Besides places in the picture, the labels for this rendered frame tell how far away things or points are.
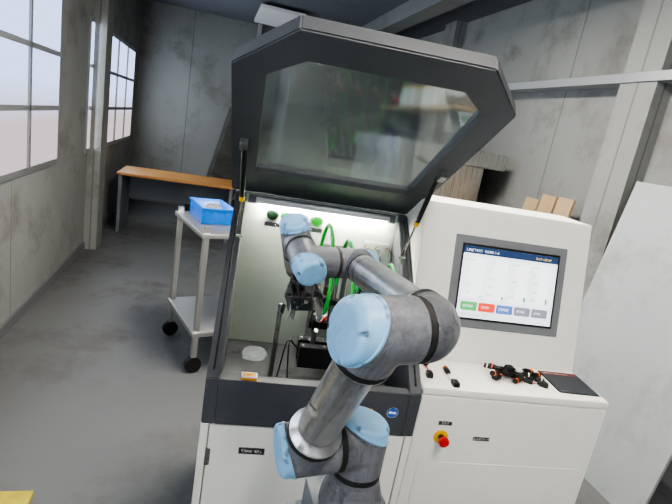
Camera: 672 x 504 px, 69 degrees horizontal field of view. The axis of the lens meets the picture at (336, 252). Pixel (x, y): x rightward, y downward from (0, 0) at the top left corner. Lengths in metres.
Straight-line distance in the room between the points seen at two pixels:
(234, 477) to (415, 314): 1.14
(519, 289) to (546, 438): 0.54
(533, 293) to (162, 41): 7.88
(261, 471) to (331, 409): 0.87
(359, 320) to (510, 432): 1.23
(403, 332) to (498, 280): 1.22
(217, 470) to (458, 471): 0.83
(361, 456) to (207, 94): 8.20
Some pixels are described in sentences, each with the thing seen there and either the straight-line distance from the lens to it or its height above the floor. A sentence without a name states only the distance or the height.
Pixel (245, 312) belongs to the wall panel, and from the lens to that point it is 2.07.
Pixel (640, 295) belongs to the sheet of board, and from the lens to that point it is 3.39.
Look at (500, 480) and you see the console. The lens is 2.02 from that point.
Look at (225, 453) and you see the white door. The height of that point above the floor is 0.68.
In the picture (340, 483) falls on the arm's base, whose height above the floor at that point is 0.98.
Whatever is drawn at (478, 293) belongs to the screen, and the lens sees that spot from 1.93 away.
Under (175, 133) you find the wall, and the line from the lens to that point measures 9.01.
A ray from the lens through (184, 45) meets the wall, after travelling 9.05.
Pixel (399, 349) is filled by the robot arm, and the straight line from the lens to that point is 0.78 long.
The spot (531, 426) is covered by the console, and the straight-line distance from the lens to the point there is 1.93.
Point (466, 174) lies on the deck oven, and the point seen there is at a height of 1.56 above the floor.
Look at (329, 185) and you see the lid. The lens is 1.82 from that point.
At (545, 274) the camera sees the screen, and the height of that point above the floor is 1.34.
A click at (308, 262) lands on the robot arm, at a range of 1.09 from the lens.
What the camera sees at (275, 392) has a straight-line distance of 1.60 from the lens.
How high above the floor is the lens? 1.74
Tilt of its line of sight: 14 degrees down
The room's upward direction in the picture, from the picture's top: 10 degrees clockwise
